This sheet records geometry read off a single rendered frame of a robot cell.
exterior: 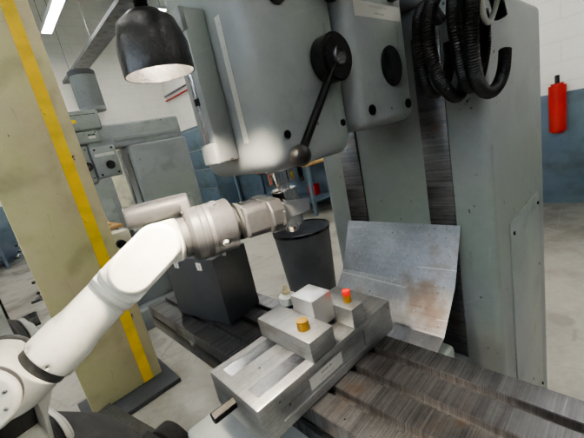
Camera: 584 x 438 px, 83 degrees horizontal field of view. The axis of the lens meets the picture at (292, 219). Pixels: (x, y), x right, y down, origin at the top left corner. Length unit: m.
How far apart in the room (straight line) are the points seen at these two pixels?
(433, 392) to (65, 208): 1.97
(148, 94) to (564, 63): 9.04
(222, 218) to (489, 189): 0.56
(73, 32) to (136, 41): 10.04
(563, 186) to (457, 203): 3.94
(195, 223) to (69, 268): 1.74
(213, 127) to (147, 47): 0.17
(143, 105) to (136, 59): 9.97
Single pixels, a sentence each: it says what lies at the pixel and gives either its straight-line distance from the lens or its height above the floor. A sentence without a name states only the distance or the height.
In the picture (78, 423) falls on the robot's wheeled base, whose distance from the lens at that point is 1.52.
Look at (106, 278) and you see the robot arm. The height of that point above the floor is 1.23.
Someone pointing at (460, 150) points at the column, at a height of 1.25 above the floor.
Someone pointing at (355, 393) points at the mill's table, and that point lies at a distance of 0.64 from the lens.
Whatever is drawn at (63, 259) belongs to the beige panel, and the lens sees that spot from 2.21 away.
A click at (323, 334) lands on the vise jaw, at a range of 0.59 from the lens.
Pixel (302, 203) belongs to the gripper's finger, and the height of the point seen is 1.24.
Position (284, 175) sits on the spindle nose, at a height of 1.29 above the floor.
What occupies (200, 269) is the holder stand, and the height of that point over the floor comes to 1.07.
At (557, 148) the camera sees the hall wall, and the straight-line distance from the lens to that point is 4.68.
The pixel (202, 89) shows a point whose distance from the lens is 0.51.
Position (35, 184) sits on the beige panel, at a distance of 2.18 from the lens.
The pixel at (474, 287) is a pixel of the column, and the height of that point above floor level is 0.92.
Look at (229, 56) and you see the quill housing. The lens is 0.51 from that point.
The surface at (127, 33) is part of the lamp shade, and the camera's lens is 0.39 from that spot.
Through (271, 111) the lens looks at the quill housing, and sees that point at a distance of 0.47.
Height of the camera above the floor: 1.36
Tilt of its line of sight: 14 degrees down
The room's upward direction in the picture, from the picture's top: 12 degrees counter-clockwise
